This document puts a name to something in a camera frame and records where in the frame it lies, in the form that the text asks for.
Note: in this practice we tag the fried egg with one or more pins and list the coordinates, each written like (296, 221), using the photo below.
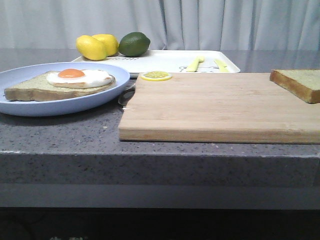
(80, 79)

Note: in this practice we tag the bread slice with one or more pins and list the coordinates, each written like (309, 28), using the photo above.
(303, 83)
(39, 89)

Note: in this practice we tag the light blue plate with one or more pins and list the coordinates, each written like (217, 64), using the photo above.
(11, 77)

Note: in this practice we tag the white tray with bear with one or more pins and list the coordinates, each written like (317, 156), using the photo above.
(172, 61)

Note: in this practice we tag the lemon slice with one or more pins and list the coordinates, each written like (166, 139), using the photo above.
(156, 76)

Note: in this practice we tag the yellow plastic fork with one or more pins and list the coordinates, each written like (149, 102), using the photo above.
(193, 66)

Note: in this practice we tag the wooden cutting board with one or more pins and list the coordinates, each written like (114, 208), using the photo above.
(218, 108)

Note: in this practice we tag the green lime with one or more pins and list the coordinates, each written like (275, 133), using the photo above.
(134, 44)

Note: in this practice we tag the yellow plastic knife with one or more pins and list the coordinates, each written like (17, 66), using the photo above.
(222, 66)

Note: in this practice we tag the rear yellow lemon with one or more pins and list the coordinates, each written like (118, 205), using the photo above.
(110, 41)

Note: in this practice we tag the yellow lemon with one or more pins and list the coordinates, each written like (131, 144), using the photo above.
(91, 48)
(110, 41)

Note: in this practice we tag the front yellow lemon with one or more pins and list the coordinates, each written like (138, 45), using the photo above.
(91, 48)

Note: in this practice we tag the white curtain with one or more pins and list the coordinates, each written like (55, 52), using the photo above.
(169, 24)

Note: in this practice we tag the metal cutting board handle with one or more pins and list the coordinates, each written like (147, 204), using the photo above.
(126, 95)

